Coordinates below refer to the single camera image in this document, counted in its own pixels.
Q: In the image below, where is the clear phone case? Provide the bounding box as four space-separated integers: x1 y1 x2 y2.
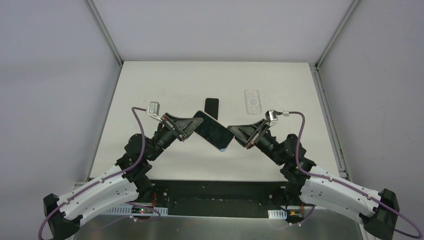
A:
244 89 263 115

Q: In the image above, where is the black smartphone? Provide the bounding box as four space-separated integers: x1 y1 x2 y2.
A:
204 98 220 120

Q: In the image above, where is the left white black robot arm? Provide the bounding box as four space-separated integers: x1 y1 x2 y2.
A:
38 113 204 240

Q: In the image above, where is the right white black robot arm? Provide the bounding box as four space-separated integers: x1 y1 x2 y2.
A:
228 119 400 240

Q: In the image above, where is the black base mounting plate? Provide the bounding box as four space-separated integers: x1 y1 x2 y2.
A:
136 179 302 219

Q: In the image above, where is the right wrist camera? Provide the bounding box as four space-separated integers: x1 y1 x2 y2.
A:
265 110 280 127

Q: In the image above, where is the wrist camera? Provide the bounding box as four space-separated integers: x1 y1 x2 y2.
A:
265 110 280 127
145 101 161 122

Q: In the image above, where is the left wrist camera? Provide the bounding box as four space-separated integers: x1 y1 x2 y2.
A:
145 101 161 122

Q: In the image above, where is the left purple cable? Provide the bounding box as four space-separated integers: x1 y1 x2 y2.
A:
37 106 147 240

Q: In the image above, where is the right white cable duct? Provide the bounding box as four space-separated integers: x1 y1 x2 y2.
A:
267 209 288 220

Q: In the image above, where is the white cable duct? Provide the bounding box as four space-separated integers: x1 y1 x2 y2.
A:
103 205 169 217
267 209 288 220

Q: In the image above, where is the left white cable duct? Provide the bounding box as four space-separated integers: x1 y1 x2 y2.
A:
103 205 169 217

